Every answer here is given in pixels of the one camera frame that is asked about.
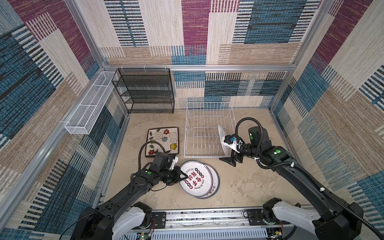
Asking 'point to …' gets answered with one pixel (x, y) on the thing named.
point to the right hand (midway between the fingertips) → (224, 149)
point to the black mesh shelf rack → (145, 90)
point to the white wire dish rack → (202, 138)
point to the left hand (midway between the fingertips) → (188, 175)
